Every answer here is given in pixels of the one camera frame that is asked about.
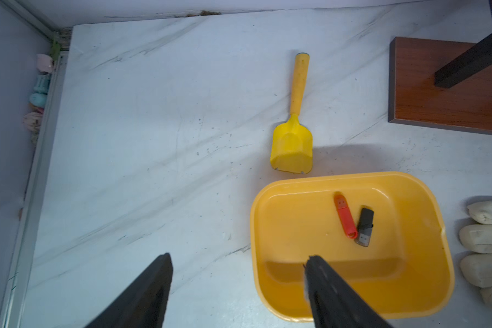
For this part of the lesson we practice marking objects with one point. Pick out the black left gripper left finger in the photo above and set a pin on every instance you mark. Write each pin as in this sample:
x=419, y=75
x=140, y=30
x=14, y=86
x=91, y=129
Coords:
x=143, y=303

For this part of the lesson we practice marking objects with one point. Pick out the beige work glove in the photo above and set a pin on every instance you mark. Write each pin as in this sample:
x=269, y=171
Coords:
x=477, y=238

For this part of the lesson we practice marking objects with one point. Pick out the black usb flash drive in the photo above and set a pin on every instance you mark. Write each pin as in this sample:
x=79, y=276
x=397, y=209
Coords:
x=365, y=227

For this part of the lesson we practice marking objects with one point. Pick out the brown wooden tiered stand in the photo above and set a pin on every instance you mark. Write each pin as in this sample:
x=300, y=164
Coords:
x=441, y=84

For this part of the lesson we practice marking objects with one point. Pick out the yellow plastic storage box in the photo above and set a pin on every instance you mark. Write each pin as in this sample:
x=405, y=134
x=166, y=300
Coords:
x=405, y=272

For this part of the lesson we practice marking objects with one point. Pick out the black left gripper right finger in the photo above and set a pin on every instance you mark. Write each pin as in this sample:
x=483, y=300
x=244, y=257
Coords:
x=333, y=302

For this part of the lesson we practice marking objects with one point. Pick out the yellow plastic toy shovel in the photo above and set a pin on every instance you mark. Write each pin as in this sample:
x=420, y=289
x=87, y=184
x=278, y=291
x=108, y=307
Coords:
x=292, y=146

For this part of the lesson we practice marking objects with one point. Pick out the red usb flash drive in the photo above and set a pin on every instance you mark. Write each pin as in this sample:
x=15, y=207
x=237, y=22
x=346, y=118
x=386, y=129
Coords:
x=345, y=216

